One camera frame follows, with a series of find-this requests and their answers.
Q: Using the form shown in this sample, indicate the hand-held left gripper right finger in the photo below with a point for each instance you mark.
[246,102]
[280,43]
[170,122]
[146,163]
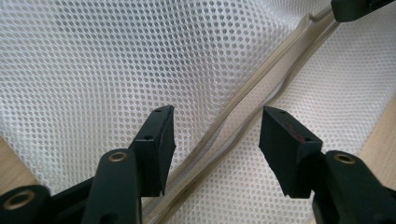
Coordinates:
[286,155]

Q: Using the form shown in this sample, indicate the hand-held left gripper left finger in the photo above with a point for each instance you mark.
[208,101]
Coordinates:
[154,155]

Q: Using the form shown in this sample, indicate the white mesh laundry bag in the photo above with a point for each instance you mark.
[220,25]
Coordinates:
[124,62]

